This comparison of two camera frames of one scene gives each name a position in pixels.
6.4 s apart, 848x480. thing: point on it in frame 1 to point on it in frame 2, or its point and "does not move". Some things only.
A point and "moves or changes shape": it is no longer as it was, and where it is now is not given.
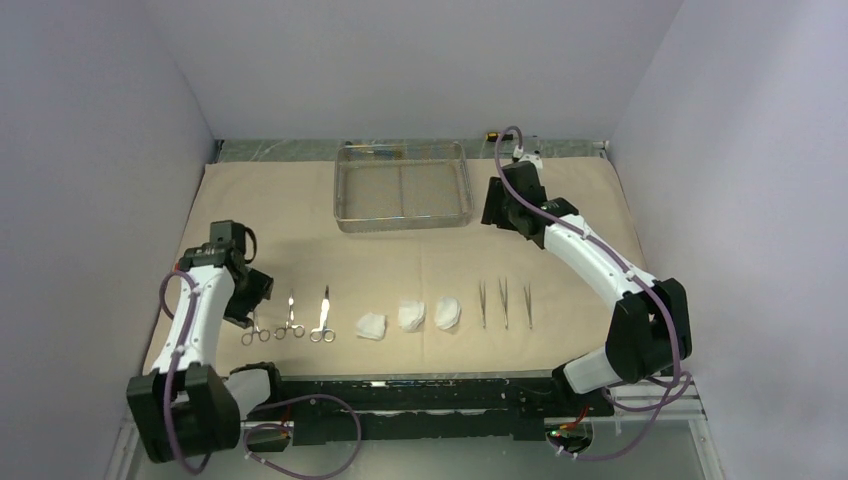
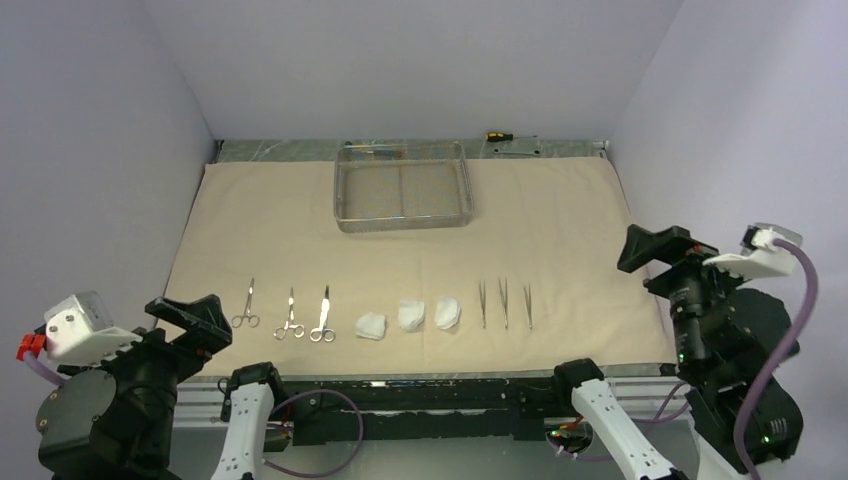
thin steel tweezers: [505, 301] does not move
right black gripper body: [499, 209] to [690, 284]
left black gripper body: [248, 293] to [153, 365]
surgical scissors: [323, 332] does not move
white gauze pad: [411, 314] does not move
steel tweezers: [529, 305] does not move
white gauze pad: [371, 325] does not move
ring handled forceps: [263, 334] moves or changes shape
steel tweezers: [483, 305] does not move
